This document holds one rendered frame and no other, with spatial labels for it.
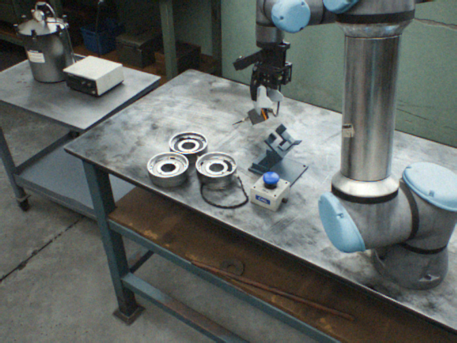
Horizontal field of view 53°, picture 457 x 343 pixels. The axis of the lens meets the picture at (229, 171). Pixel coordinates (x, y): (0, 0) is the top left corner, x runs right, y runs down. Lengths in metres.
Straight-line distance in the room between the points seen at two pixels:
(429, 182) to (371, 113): 0.20
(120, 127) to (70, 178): 0.86
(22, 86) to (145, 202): 0.80
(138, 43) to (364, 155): 2.38
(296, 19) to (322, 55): 1.72
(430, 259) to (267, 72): 0.60
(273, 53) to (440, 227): 0.59
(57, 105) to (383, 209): 1.36
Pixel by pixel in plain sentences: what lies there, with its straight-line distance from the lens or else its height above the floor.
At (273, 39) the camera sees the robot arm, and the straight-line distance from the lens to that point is 1.20.
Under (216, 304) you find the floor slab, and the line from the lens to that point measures 1.92.
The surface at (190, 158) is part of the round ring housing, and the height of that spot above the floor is 0.82.
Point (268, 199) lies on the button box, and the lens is 1.09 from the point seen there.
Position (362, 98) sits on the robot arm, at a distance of 0.76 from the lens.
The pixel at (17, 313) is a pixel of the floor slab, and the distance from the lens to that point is 2.07.
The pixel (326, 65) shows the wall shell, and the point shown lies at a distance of 2.80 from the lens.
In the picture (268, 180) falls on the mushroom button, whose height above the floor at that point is 0.87.
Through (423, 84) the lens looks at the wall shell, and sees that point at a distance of 2.66.
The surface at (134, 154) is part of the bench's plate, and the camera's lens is 1.32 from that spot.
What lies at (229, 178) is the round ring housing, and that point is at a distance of 1.16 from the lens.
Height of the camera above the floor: 1.56
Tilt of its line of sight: 38 degrees down
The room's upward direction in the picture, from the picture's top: straight up
